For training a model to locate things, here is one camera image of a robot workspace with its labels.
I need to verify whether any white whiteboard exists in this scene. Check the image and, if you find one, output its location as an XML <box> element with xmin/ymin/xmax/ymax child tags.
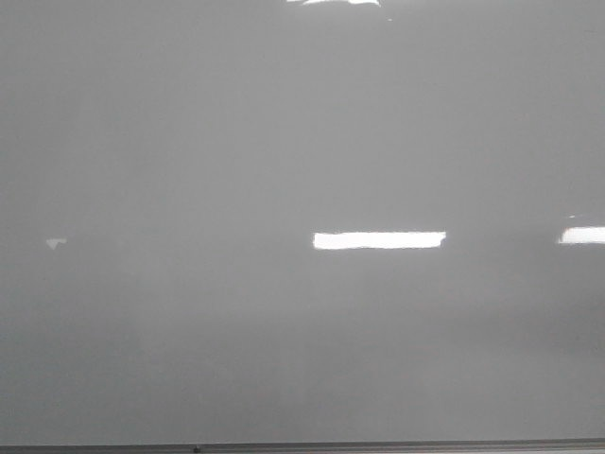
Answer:
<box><xmin>1</xmin><ymin>1</ymin><xmax>604</xmax><ymax>445</ymax></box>

